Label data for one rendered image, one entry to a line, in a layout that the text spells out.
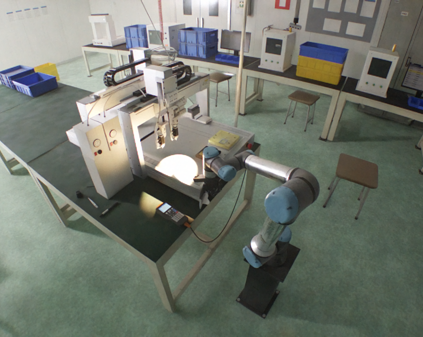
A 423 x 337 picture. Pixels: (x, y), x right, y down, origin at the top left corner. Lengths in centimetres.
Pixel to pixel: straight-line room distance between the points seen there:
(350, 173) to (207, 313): 166
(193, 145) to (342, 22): 406
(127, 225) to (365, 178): 197
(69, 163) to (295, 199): 164
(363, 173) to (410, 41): 279
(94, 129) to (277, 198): 94
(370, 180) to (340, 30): 336
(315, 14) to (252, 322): 486
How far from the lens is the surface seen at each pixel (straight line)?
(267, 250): 113
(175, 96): 145
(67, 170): 194
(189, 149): 166
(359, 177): 240
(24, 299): 239
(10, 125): 310
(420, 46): 477
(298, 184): 87
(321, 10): 521
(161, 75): 138
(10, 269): 264
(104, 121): 136
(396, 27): 471
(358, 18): 513
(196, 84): 180
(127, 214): 145
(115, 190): 158
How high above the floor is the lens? 180
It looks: 39 degrees down
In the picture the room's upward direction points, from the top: straight up
